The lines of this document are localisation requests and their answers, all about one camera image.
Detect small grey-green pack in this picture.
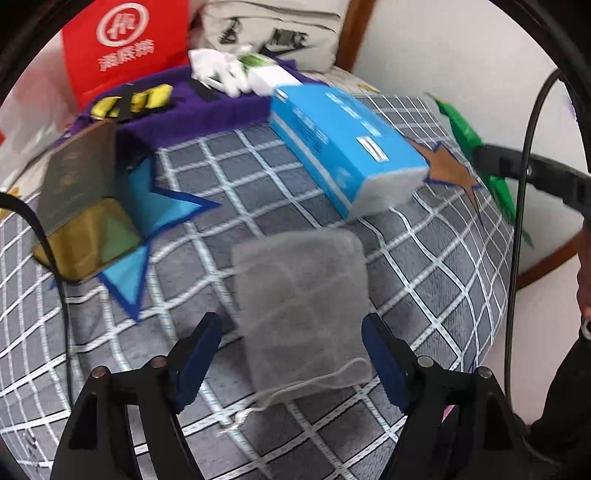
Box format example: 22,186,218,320
238,53,273,70

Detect grey checkered blanket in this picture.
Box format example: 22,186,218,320
0,90,515,480

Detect wooden headboard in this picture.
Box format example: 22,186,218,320
335,0,377,72

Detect black and gold box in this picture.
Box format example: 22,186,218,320
31,121,144,281

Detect purple towel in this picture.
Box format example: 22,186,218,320
76,58,333,160

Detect blue tissue pack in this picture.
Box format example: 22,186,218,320
269,84,429,220

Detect green packet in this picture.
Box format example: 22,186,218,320
431,95,534,247

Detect thick black cable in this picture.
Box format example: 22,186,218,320
505,69,561,402

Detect silver plastic bag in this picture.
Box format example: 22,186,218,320
0,88,81,185

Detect thin black cable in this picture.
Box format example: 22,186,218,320
0,191,72,402

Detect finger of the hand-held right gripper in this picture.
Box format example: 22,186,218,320
473,144,591,215

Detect beige waist bag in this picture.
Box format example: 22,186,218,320
201,0,352,72

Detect grey mesh bag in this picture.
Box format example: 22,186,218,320
217,230,376,435

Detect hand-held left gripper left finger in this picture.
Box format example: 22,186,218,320
50,312,223,480

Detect person's dark trousers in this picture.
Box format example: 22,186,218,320
531,226,591,462

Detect bird print bed sheet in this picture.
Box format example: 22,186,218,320
318,65,384,95

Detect green and white box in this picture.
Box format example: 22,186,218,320
249,65,303,97

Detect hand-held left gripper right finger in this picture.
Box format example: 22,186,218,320
361,313,539,480

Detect red paper bag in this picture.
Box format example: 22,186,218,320
61,0,195,109

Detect yellow and black plush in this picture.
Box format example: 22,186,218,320
90,85,172,121

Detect white packaging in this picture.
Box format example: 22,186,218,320
188,47,252,97

